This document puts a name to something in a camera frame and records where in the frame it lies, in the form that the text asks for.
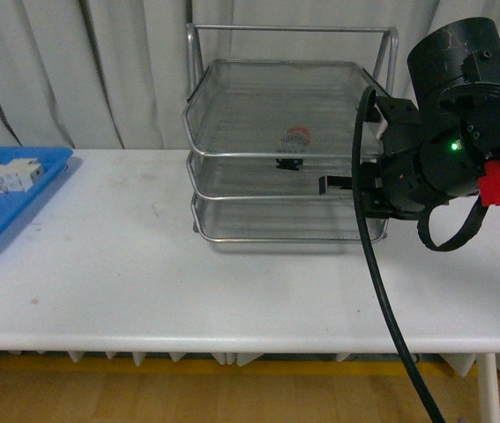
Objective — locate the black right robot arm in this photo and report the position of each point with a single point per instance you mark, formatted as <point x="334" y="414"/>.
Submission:
<point x="455" y="73"/>

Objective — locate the white table leg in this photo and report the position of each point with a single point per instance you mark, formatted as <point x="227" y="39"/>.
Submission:
<point x="489" y="398"/>

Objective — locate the silver mesh tray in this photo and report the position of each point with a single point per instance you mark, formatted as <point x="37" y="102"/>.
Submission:
<point x="226" y="178"/>
<point x="244" y="108"/>
<point x="271" y="220"/>

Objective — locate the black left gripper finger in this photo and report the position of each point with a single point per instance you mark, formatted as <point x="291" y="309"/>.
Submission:
<point x="335" y="186"/>

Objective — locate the red emergency stop button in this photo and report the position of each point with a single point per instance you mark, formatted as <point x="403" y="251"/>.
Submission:
<point x="296" y="140"/>

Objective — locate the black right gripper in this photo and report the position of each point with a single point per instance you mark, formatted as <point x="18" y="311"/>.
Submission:
<point x="414" y="175"/>

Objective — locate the blue plastic tray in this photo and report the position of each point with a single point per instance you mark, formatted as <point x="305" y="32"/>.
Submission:
<point x="53" y="160"/>

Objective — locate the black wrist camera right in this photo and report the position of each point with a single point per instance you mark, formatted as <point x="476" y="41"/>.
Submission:
<point x="398" y="125"/>

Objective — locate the white pleated curtain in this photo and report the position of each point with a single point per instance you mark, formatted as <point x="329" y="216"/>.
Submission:
<point x="112" y="74"/>

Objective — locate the silver mesh rack frame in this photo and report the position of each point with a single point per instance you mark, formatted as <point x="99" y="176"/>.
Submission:
<point x="388" y="46"/>

